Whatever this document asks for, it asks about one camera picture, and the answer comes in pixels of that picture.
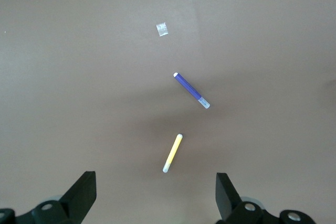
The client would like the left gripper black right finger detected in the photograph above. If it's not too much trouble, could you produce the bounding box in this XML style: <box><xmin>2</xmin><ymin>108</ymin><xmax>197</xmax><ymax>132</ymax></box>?
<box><xmin>215</xmin><ymin>173</ymin><xmax>314</xmax><ymax>224</ymax></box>

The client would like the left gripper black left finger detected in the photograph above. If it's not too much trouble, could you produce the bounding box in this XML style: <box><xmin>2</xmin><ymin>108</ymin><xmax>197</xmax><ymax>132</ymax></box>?
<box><xmin>0</xmin><ymin>171</ymin><xmax>97</xmax><ymax>224</ymax></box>

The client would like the blue marker pen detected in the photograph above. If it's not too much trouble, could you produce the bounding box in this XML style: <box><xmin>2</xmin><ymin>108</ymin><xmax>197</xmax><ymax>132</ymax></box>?
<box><xmin>173</xmin><ymin>71</ymin><xmax>211</xmax><ymax>110</ymax></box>

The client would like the yellow marker pen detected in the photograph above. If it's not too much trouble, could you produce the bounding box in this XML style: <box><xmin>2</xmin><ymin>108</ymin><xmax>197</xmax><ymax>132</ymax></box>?
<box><xmin>162</xmin><ymin>133</ymin><xmax>184</xmax><ymax>174</ymax></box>

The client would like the clear tape piece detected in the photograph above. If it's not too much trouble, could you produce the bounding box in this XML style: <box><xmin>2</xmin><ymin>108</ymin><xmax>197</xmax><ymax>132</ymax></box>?
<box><xmin>155</xmin><ymin>22</ymin><xmax>169</xmax><ymax>37</ymax></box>

